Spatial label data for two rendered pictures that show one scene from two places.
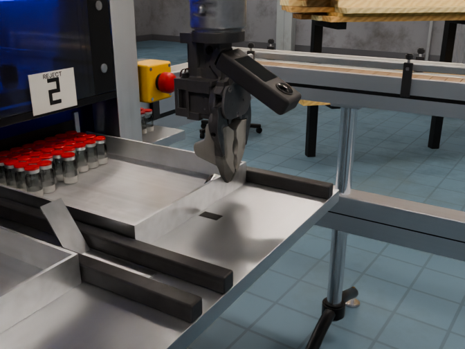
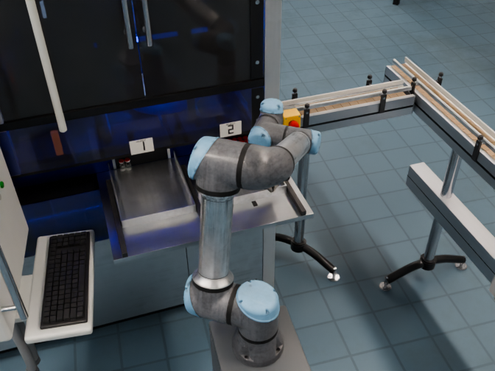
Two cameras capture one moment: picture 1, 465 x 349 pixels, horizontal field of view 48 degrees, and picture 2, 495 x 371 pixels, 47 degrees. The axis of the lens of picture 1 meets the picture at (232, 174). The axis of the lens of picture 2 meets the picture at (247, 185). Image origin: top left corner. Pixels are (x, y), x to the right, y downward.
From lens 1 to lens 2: 154 cm
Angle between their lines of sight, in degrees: 40
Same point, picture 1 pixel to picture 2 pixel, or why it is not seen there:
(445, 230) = (479, 251)
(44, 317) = (180, 218)
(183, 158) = not seen: hidden behind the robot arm
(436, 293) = not seen: outside the picture
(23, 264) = (188, 197)
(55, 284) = (186, 210)
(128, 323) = (195, 230)
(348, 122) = (453, 155)
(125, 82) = not seen: hidden behind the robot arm
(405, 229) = (462, 238)
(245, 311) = (385, 235)
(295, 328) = (405, 261)
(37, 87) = (223, 128)
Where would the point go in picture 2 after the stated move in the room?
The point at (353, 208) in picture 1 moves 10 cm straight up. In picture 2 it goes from (443, 208) to (447, 191)
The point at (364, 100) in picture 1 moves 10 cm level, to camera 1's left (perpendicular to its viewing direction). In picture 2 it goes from (457, 149) to (434, 139)
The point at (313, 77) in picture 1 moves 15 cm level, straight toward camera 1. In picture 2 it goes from (438, 118) to (416, 132)
